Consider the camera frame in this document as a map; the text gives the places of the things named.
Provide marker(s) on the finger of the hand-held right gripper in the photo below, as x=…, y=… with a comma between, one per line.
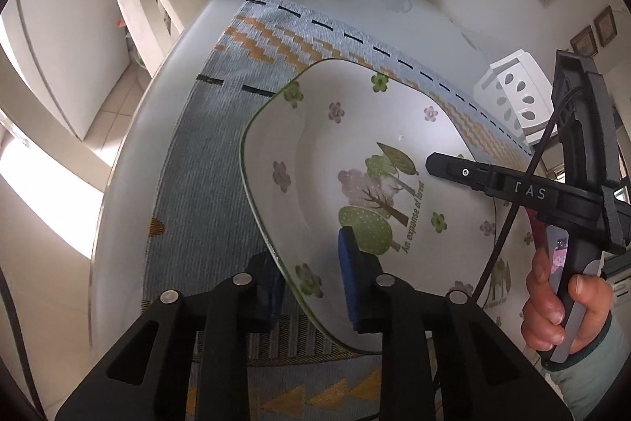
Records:
x=493, y=179

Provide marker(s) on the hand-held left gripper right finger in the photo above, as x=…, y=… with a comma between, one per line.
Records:
x=352, y=273

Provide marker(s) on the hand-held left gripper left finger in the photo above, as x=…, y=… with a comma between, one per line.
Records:
x=268, y=297

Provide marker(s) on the white tree print square plate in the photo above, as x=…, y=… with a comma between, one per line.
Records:
x=345, y=145

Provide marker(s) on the person's right forearm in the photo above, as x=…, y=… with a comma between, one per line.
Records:
x=586, y=381

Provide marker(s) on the person's right hand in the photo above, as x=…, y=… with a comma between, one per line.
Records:
x=544, y=307

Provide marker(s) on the woven patterned table mat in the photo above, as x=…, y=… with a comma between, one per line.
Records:
x=207, y=184

